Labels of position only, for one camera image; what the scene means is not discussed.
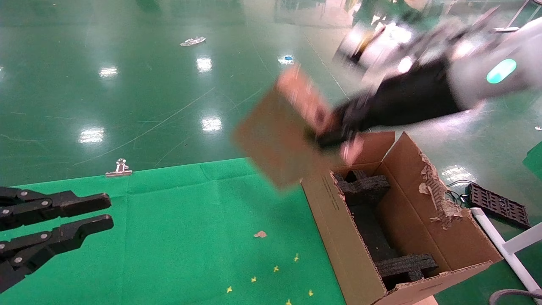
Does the black plastic grid panel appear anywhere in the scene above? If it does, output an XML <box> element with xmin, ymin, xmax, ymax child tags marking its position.
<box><xmin>467</xmin><ymin>183</ymin><xmax>531</xmax><ymax>229</ymax></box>

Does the black foam insert block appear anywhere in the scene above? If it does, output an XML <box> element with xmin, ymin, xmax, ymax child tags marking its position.
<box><xmin>375</xmin><ymin>253</ymin><xmax>439</xmax><ymax>291</ymax></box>
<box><xmin>332</xmin><ymin>169</ymin><xmax>391</xmax><ymax>207</ymax></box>

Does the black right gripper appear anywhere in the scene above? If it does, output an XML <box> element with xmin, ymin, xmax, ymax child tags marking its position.
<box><xmin>315</xmin><ymin>59</ymin><xmax>464</xmax><ymax>150</ymax></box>

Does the small brown cardboard box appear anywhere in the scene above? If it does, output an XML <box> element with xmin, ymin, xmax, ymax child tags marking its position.
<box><xmin>232</xmin><ymin>64</ymin><xmax>365</xmax><ymax>190</ymax></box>

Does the white pipe frame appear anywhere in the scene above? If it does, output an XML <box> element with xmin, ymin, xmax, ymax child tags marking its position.
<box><xmin>470</xmin><ymin>208</ymin><xmax>542</xmax><ymax>303</ymax></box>

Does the grey hose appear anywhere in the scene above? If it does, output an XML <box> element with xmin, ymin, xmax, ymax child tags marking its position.
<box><xmin>489</xmin><ymin>289</ymin><xmax>542</xmax><ymax>305</ymax></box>

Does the thin wires bundle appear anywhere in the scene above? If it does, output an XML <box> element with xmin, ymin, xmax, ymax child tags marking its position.
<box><xmin>445</xmin><ymin>180</ymin><xmax>470</xmax><ymax>207</ymax></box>

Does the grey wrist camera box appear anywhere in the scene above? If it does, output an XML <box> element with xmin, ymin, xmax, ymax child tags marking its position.
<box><xmin>335</xmin><ymin>21</ymin><xmax>407</xmax><ymax>72</ymax></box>

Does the green table cloth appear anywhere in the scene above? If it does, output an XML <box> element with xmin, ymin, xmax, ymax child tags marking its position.
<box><xmin>0</xmin><ymin>158</ymin><xmax>346</xmax><ymax>305</ymax></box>

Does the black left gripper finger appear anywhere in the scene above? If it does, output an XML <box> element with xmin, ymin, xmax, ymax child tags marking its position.
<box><xmin>0</xmin><ymin>187</ymin><xmax>111</xmax><ymax>231</ymax></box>
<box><xmin>0</xmin><ymin>214</ymin><xmax>114</xmax><ymax>293</ymax></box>

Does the large open cardboard carton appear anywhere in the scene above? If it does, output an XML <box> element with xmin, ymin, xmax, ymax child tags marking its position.
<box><xmin>301</xmin><ymin>130</ymin><xmax>504</xmax><ymax>305</ymax></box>

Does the silver binder clip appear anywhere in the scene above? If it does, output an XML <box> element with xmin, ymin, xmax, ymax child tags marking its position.
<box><xmin>105</xmin><ymin>158</ymin><xmax>133</xmax><ymax>177</ymax></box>

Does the green sheet piece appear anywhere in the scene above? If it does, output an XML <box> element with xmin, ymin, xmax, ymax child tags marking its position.
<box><xmin>523</xmin><ymin>142</ymin><xmax>542</xmax><ymax>180</ymax></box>

